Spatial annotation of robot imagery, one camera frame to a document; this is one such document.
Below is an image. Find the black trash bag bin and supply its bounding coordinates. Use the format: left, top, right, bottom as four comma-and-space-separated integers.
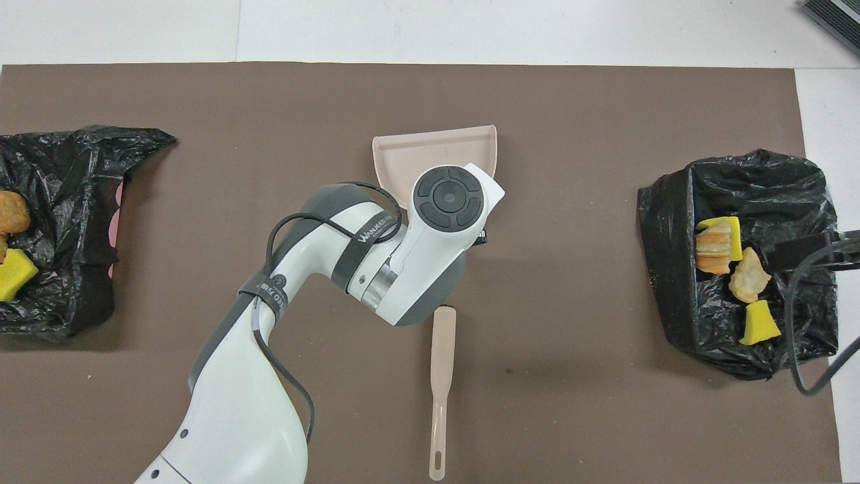
637, 149, 839, 381

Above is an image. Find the beige plastic dustpan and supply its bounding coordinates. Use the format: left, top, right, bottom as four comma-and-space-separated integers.
372, 124, 498, 209

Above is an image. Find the striped orange croissant toy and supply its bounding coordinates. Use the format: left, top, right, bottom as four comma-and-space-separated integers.
695, 220, 733, 276

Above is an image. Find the dark grey ribbed object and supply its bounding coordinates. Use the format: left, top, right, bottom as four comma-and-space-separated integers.
800, 0, 860, 58

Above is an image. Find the brown bread loaf toy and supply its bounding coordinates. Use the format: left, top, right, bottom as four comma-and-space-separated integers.
0, 190, 32, 235

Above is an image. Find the notched yellow sponge piece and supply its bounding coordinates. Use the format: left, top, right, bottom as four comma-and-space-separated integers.
697, 216, 744, 263

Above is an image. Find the black bag on pink bin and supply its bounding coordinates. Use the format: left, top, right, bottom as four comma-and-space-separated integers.
0, 125, 177, 339

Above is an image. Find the small yellow sponge wedge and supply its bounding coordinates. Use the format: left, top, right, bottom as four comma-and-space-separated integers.
739, 300, 783, 346

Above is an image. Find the yellow sponge chunk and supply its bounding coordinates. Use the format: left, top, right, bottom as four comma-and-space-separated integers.
0, 249, 40, 303

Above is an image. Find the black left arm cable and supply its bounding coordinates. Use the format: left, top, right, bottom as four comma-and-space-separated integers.
254, 180, 404, 446

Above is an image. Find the brown table mat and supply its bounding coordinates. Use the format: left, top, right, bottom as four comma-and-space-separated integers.
0, 62, 844, 484

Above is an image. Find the beige hand brush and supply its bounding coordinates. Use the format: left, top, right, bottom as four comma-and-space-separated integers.
429, 306, 458, 482

